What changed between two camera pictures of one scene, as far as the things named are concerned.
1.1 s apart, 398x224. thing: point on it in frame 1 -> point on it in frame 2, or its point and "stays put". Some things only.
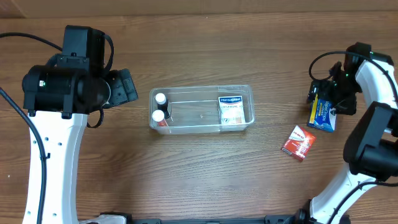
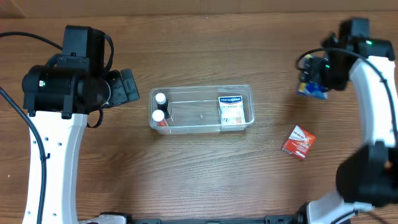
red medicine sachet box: [298, 144] stays put
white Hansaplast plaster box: [232, 111] stays put
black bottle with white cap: [162, 104] stays put
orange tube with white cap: [158, 116] stays put
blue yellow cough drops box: [321, 114] -> [308, 89]
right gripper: [319, 94] -> [313, 73]
